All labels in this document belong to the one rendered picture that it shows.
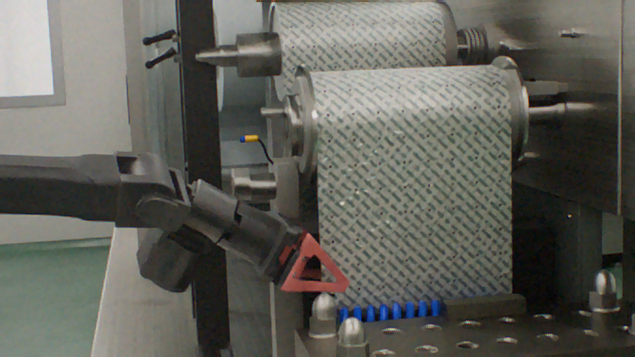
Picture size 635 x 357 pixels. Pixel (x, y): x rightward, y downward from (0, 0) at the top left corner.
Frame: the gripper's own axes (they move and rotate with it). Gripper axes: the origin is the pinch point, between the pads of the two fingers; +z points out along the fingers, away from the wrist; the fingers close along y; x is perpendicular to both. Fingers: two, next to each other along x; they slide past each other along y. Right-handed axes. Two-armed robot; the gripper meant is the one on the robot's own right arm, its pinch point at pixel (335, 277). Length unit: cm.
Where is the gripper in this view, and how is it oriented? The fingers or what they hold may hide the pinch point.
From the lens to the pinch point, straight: 107.7
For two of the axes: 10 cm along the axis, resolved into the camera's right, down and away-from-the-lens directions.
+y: 1.9, 1.4, -9.7
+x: 4.8, -8.8, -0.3
